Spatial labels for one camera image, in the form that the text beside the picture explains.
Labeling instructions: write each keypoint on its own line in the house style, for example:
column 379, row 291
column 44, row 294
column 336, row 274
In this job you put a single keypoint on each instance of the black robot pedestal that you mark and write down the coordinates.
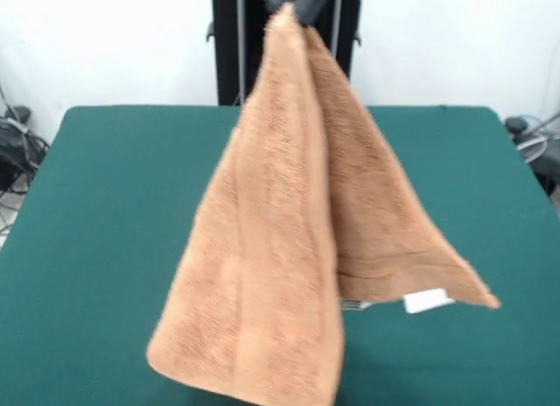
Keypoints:
column 227, row 51

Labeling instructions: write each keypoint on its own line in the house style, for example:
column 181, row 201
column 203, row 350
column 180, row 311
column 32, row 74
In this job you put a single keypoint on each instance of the dark green table cloth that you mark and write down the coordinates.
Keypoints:
column 109, row 248

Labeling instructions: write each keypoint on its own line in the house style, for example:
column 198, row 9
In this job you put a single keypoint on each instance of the black and gray floor equipment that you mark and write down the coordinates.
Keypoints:
column 547, row 161

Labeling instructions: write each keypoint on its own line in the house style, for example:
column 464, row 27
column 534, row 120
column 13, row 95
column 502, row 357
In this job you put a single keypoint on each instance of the tan terry towel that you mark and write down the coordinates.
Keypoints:
column 271, row 248

